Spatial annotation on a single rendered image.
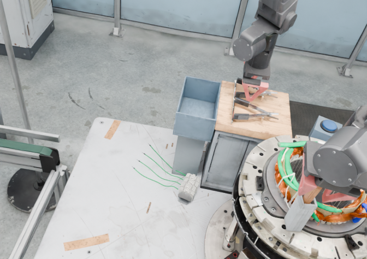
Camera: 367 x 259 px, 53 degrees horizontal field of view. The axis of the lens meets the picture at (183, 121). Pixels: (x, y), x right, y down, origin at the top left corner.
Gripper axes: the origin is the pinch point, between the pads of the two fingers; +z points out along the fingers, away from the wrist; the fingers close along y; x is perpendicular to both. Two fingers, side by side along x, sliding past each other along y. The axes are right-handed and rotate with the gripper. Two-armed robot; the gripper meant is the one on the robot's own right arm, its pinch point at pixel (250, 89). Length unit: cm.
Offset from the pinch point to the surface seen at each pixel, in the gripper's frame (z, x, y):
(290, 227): -3.0, 8.1, 43.3
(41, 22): 90, -144, -153
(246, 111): 2.2, -0.4, 6.9
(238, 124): 2.0, -2.2, 12.7
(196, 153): 18.4, -11.7, 11.0
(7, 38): 15, -87, -24
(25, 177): 105, -100, -25
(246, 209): 1.9, 0.5, 38.0
